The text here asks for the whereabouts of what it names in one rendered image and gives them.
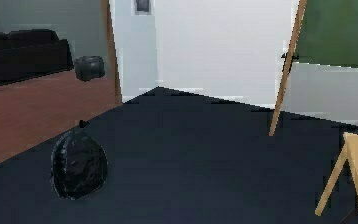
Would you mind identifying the dark grey round bin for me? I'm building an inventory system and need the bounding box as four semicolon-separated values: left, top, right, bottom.
74;55;106;83

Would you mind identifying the black garbage bag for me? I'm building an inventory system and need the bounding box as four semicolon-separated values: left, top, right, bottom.
50;119;109;201

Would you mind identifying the black sofa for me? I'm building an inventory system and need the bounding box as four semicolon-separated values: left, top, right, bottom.
0;28;75;90

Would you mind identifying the light wooden table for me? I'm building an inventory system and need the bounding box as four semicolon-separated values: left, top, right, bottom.
314;131;358;224

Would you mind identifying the brown wooden door frame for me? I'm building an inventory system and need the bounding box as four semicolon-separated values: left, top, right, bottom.
101;0;123;105

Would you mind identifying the grey framed wall picture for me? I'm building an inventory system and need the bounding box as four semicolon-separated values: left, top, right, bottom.
134;0;152;15

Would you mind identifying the black door handle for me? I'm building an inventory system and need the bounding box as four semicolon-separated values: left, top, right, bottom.
280;52;300;62

